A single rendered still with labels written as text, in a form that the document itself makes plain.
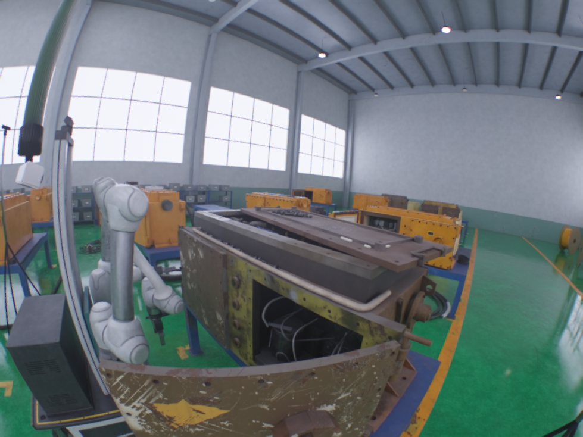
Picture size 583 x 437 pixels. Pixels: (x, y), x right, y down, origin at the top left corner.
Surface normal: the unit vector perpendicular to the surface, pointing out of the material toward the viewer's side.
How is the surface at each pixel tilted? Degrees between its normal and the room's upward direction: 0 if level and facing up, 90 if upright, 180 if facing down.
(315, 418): 19
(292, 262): 90
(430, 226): 90
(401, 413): 0
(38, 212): 90
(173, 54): 90
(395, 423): 0
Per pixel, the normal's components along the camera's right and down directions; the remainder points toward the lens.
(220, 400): 0.27, 0.16
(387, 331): -0.72, 0.06
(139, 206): 0.94, 0.01
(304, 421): -0.25, -0.94
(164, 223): 0.72, 0.15
